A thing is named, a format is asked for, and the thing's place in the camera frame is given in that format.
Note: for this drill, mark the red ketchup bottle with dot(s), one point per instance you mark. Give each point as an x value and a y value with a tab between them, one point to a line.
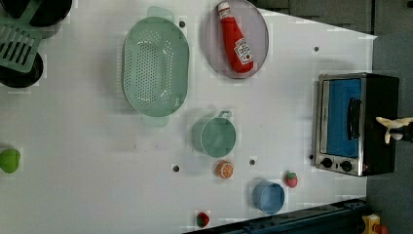
237	50

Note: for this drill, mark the red toy strawberry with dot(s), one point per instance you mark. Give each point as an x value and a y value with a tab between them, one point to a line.
291	180

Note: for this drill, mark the yellow and red emergency button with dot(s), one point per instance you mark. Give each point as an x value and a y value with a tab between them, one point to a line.
373	225

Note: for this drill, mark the black and steel toaster oven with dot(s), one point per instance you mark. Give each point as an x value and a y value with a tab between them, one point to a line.
349	139

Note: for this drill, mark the green slotted spatula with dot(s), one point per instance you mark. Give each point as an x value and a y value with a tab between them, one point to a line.
20	40

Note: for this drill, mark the lower black cylinder container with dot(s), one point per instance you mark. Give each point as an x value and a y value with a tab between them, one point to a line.
18	80

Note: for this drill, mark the small red toy fruit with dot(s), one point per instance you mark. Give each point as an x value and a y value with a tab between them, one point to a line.
202	219

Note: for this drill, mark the green perforated colander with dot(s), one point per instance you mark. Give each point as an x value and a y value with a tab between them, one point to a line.
155	67

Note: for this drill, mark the grey round plate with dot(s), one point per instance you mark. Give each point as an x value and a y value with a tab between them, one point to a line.
254	29

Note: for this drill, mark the black cylinder container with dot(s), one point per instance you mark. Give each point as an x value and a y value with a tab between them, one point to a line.
50	12
18	80

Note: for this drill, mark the green toy apple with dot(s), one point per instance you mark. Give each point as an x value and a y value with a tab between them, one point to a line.
9	160

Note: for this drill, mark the toy orange half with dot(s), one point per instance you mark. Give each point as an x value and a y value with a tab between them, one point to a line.
225	169

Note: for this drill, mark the blue bowl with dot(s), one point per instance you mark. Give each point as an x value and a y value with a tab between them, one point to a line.
268	197

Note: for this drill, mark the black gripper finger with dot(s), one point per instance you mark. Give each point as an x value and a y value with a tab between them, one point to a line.
407	132

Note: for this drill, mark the upper black cylinder container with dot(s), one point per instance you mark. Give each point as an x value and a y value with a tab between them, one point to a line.
50	12

